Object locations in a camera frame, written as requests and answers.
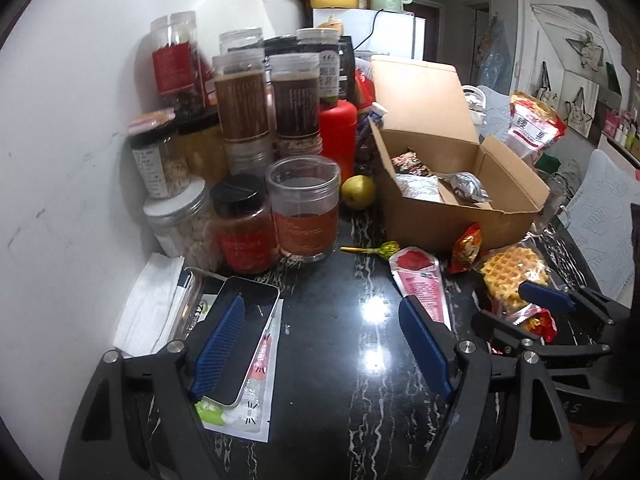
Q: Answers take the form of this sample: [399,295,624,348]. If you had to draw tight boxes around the red small snack packets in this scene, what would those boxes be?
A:
[447,223,558,344]

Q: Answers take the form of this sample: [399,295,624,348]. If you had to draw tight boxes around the waffle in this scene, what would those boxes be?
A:
[475,243,566,316]

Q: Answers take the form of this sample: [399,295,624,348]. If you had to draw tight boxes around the pink red sachet packet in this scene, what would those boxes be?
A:
[388,247,451,328]

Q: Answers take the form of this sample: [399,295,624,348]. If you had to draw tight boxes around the yellow green lollipop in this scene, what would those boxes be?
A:
[340,240,400,260]

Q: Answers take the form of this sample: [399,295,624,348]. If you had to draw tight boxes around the silver foil snack packet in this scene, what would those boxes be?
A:
[438,171,491,203]

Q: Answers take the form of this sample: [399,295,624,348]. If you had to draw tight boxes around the green red cereal snack packet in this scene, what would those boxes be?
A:
[392,150,432,177]

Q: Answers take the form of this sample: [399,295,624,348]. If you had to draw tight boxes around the white patterned snack packet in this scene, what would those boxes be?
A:
[396,174,442,204]

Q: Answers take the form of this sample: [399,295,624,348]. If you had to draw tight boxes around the black smartphone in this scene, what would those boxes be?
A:
[186,278,280,408]

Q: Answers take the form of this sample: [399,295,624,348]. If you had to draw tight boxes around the white tissue pack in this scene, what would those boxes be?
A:
[113,252,184,358]

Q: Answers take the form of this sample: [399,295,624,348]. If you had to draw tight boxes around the glass mug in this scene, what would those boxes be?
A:
[530,169,570,236]

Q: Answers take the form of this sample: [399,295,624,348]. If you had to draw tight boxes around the light blue leaf cushion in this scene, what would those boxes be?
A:
[567,150,639,299]

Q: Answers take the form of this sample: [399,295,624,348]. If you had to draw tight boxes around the black lid spice jar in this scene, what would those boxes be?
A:
[209,174,279,274]

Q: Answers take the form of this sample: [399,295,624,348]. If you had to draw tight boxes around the jar with white pieces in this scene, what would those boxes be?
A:
[142,177,222,272]

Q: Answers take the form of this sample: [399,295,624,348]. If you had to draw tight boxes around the open cardboard box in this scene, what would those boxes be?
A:
[371,55,549,252]

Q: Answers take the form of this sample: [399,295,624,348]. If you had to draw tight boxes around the yellow pear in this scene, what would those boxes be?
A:
[341,174,376,210]

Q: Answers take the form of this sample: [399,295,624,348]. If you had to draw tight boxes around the large red white snack bag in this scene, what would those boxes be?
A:
[504,91,566,167]

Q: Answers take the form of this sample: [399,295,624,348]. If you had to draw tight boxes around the clear jar orange label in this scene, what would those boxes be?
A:
[265,155,342,262]

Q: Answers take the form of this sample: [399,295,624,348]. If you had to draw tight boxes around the small jar with nuts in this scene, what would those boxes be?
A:
[128,108,190,200]

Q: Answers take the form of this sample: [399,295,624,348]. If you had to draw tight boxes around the white thermos jug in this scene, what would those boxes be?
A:
[462,84,487,126]

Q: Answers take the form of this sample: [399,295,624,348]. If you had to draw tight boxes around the small blue white bottle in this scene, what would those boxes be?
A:
[369,102,388,127]

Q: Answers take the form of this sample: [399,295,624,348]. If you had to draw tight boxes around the red cylindrical container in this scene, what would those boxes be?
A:
[319,100,358,181]

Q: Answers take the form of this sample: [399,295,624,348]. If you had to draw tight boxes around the black stand-up pouch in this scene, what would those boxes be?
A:
[264,35,356,104]

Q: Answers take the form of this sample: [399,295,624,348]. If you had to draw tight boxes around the jar with brown contents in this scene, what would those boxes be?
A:
[213,48,269,142]

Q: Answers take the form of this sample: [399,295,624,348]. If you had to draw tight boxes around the jar with red label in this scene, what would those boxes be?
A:
[150,11,206,119]

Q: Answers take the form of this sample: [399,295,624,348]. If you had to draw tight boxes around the white refrigerator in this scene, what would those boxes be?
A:
[312,9,425,61]

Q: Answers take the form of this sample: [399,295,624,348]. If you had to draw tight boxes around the jar with dark brown label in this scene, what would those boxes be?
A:
[269,52,320,139]

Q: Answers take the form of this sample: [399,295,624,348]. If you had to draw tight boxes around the jar with dark green label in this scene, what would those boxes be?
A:
[296,28,340,110]

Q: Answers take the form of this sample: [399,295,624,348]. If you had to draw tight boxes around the white foam board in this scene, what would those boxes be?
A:
[193,0,274,58]

